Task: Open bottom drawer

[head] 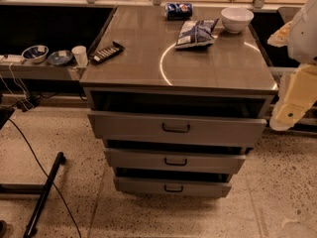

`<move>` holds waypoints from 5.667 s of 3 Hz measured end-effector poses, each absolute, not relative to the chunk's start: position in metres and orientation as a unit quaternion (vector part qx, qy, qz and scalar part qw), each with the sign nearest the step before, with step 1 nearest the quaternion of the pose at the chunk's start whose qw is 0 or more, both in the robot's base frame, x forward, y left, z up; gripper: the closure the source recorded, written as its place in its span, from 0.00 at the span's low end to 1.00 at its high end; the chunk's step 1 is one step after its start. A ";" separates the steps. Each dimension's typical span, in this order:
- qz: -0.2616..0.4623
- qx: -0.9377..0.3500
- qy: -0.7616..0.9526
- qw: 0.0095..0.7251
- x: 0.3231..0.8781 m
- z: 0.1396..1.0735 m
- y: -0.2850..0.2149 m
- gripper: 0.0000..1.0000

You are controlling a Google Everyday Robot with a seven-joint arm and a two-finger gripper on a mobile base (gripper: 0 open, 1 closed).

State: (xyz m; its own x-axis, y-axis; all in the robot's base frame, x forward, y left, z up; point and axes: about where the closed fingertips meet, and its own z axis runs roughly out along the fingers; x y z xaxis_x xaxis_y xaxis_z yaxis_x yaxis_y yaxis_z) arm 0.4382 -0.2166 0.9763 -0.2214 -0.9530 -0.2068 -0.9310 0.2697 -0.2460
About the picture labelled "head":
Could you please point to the blue white small bowl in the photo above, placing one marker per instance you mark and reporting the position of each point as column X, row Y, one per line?
column 35, row 54

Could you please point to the grey drawer cabinet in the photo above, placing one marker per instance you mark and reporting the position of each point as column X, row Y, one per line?
column 229, row 79

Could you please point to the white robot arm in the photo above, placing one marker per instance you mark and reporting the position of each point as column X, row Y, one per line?
column 300, row 35

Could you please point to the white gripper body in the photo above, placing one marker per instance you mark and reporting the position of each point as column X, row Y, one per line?
column 304, row 37

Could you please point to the white power strip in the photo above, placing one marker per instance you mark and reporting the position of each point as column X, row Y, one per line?
column 11, row 59

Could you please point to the grey side shelf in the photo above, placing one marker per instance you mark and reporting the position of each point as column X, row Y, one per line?
column 42, row 71

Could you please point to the blue white chip bag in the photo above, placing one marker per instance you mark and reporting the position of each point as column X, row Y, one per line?
column 196, row 34

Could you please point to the white paper cup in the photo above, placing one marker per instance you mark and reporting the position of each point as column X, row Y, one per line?
column 80, row 55

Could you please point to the grey middle drawer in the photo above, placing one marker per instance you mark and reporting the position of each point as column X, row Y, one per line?
column 174, row 161

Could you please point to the black floor stand bar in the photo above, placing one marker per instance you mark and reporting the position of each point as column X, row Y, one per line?
column 31, row 228

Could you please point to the black chocolate bar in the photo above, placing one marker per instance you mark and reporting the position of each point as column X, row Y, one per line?
column 107, row 53

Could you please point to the grey bottom drawer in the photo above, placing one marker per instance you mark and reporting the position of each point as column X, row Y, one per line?
column 172, row 182

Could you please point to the grey top drawer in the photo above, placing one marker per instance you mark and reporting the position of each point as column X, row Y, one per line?
column 174, row 129

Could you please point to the grey drawer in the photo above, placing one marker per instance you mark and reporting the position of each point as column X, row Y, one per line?
column 172, row 182
column 174, row 161
column 174, row 129

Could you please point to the blue soda can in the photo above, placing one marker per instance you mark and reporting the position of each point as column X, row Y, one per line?
column 178, row 11

